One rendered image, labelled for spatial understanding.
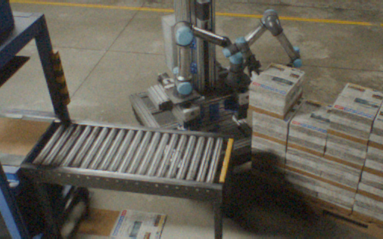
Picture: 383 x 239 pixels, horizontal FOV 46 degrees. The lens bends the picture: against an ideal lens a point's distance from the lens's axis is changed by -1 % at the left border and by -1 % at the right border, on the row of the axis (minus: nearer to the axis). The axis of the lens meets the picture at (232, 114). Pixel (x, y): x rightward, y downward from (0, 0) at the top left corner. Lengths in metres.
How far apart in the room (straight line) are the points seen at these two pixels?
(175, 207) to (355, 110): 1.66
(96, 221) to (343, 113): 2.09
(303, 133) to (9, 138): 2.09
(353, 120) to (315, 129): 0.30
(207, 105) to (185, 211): 0.88
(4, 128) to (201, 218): 1.63
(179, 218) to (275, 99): 1.25
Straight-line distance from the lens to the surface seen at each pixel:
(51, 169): 3.15
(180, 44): 3.21
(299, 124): 3.31
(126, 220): 3.77
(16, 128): 3.61
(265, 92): 3.26
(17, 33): 3.18
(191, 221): 3.71
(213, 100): 3.72
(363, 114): 3.11
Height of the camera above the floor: 2.81
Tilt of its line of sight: 36 degrees down
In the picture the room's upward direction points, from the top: 1 degrees clockwise
